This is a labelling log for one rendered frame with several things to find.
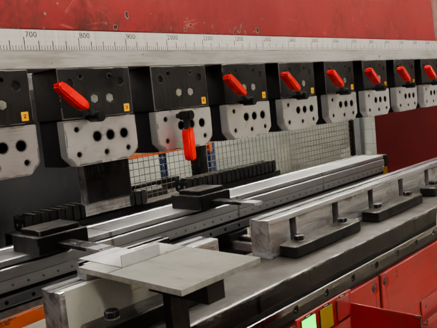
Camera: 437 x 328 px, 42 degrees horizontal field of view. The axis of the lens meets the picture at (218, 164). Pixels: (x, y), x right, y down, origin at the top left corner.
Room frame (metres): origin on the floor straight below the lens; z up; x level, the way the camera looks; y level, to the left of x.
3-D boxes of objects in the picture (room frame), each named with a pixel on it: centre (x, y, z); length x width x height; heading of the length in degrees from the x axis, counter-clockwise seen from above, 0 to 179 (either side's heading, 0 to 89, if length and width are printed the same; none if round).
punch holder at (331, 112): (1.61, -0.33, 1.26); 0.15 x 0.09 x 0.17; 136
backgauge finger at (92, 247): (1.16, 0.32, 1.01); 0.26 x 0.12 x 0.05; 46
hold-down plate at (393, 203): (1.74, -0.53, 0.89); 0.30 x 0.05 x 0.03; 136
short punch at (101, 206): (1.05, 0.21, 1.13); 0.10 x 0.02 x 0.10; 136
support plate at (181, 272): (0.95, 0.10, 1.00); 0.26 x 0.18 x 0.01; 46
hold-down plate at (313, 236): (1.45, -0.25, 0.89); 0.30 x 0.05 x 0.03; 136
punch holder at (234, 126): (1.32, -0.05, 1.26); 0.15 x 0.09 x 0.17; 136
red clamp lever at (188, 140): (1.12, 0.06, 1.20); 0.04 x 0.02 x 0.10; 46
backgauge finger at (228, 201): (1.50, 0.00, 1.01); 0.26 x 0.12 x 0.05; 46
